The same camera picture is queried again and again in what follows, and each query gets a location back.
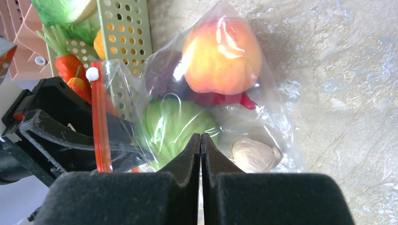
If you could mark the fake napa cabbage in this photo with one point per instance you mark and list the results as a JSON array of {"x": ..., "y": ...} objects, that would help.
[{"x": 79, "y": 19}]

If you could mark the fake peach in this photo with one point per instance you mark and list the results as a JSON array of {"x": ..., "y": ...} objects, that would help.
[{"x": 221, "y": 56}]

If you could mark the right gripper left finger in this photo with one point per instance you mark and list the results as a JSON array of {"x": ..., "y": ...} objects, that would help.
[{"x": 166, "y": 197}]

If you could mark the fake green cabbage head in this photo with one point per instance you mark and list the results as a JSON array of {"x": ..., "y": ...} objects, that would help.
[{"x": 167, "y": 125}]

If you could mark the fake garlic bulb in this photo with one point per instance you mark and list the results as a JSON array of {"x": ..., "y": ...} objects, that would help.
[{"x": 252, "y": 156}]

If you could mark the fake yellow lemon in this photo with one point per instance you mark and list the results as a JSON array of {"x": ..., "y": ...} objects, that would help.
[{"x": 99, "y": 46}]

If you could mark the fake orange carrot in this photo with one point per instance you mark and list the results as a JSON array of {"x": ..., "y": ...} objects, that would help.
[{"x": 68, "y": 64}]

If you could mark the fake red chili pepper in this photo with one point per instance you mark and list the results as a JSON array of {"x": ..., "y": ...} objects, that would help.
[{"x": 214, "y": 99}]

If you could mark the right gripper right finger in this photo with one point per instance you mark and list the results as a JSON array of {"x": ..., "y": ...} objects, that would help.
[{"x": 233, "y": 197}]

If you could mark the clear zip top bag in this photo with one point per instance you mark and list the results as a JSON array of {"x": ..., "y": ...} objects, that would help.
[{"x": 268, "y": 123}]

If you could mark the pink plastic file organizer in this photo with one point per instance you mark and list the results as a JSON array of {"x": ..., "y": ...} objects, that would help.
[{"x": 18, "y": 22}]

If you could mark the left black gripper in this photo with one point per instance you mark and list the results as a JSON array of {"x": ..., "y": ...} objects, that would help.
[{"x": 58, "y": 137}]

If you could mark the light green plastic basket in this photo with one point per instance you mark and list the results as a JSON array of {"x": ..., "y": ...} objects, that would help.
[{"x": 126, "y": 36}]

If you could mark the fake purple onion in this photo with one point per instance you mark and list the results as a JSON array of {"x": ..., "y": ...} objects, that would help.
[{"x": 159, "y": 76}]

